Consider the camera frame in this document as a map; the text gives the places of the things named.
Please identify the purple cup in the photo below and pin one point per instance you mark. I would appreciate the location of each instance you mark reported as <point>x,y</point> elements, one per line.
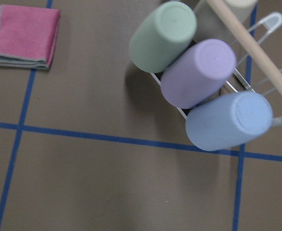
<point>198,73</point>

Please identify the green cup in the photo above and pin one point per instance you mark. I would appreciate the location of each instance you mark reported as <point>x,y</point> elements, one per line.
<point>162,36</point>

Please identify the blue cup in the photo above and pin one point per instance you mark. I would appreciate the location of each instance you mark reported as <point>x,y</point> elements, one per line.
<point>229,120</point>

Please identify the beige cup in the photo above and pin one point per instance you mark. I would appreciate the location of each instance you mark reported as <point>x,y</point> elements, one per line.
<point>215,16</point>

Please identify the pink cloth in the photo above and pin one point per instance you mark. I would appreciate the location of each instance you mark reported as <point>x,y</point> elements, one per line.
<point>28,33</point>

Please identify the white wire cup rack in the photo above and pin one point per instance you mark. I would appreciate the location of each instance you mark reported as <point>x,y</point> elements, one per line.
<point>250,39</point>

